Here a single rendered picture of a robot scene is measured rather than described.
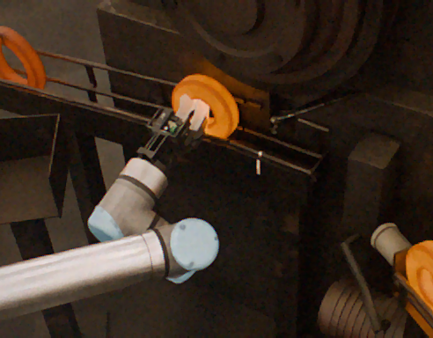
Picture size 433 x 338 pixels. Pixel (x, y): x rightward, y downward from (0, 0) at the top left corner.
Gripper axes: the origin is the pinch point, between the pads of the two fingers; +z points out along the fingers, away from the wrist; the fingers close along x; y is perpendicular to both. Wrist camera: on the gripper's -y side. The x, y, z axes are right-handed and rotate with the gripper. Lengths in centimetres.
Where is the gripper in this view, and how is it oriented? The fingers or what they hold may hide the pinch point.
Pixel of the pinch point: (203, 102)
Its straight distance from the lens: 161.7
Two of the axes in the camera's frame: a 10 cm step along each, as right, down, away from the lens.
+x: -8.7, -3.4, 3.4
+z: 4.7, -7.8, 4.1
